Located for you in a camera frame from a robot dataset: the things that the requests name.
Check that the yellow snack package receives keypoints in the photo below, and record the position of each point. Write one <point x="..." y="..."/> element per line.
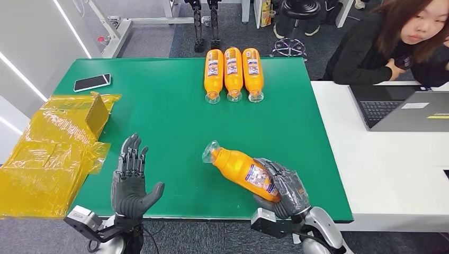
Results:
<point x="266" y="12"/>

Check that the red button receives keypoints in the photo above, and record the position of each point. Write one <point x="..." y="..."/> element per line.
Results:
<point x="101" y="39"/>

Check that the black stool with chrome base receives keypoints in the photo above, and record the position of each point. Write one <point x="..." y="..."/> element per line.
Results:
<point x="301" y="8"/>

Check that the green table mat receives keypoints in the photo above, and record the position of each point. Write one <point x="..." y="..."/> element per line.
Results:
<point x="168" y="115"/>

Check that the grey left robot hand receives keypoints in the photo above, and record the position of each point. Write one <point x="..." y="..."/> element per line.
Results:
<point x="128" y="192"/>

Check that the black smartphone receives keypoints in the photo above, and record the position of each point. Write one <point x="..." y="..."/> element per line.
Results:
<point x="92" y="82"/>

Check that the grey closed laptop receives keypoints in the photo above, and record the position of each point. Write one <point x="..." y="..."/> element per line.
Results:
<point x="414" y="117"/>

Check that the black robot leg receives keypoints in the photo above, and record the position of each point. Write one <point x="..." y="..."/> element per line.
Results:
<point x="198" y="24"/>
<point x="214" y="24"/>

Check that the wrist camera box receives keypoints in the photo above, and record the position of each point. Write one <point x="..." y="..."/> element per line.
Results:
<point x="263" y="219"/>
<point x="82" y="219"/>

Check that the dark phone in person's hand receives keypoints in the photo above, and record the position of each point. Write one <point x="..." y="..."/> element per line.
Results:
<point x="403" y="61"/>

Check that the orange bottle with clear cap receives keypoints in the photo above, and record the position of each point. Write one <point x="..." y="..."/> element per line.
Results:
<point x="253" y="80"/>
<point x="235" y="168"/>
<point x="213" y="80"/>
<point x="233" y="80"/>

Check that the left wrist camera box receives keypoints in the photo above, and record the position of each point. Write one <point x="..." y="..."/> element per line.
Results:
<point x="82" y="219"/>

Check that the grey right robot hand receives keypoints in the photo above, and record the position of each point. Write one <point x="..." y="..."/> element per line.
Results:
<point x="291" y="192"/>

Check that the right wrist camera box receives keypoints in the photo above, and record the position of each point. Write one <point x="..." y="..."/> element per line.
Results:
<point x="263" y="219"/>

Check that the black open laptop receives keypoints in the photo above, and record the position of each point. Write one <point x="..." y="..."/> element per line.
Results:
<point x="377" y="108"/>

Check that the person with pale shoes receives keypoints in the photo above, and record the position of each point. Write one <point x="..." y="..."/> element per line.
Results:
<point x="313" y="31"/>

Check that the yellow film wrapped cardboard box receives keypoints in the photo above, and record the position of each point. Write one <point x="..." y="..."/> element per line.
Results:
<point x="38" y="175"/>

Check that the white metal stand frame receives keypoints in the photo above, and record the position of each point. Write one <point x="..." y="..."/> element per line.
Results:
<point x="121" y="31"/>

